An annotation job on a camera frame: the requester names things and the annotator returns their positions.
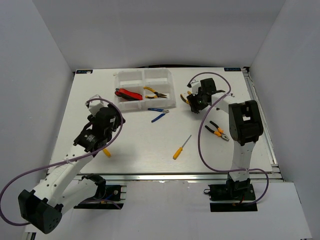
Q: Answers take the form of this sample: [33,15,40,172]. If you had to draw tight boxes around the orange black combination pliers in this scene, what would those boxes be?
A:
[204,121,230,142]

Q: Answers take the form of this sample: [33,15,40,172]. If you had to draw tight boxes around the blue wire cutters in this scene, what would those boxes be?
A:
[147,107,170,123]

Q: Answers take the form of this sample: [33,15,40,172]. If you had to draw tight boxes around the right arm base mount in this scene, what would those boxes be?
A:
[203,184,258,213]

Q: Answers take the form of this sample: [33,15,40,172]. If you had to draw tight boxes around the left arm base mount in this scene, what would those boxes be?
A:
[73,173,126,210]

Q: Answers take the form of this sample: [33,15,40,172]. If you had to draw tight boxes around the blue sticker right corner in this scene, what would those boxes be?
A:
[223,67,242,72]

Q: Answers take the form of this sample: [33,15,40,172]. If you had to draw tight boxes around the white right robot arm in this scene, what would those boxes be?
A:
[187,78,264,200]

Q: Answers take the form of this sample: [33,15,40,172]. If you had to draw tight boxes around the blue sticker corner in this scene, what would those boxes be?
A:
[75,69,93,75]
[223,67,242,72]

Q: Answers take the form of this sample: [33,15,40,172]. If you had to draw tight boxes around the yellow handle screwdriver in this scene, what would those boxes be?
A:
[172,135,192,160]
[102,148,111,158]

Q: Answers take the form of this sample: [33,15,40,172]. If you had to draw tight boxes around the yellow long nose pliers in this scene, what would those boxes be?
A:
[143,86,167,99]

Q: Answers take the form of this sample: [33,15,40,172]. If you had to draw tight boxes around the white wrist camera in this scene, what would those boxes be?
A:
[85,94,105,117]
[187,80,201,96]

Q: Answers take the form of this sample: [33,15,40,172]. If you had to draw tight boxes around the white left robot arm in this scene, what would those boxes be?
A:
[18,102,123,234]

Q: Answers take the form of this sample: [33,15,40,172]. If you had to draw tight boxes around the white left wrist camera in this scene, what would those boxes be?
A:
[85,94,105,117]

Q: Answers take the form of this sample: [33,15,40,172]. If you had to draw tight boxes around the aluminium rail front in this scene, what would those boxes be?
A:
[74,171,283,183]

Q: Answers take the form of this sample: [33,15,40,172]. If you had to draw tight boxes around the white compartment tray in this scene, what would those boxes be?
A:
[114,68,176,112]

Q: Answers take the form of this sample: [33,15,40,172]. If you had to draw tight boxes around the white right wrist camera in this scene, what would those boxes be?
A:
[187,80,201,96]

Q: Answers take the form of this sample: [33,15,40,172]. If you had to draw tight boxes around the blue sticker left corner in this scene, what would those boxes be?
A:
[75,69,93,75]

